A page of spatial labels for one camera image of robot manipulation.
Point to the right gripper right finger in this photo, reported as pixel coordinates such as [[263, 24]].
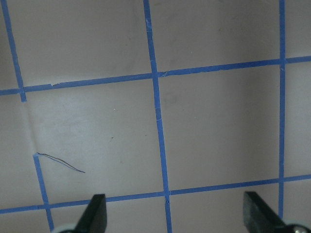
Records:
[[258, 217]]

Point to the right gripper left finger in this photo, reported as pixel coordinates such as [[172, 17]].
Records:
[[94, 218]]

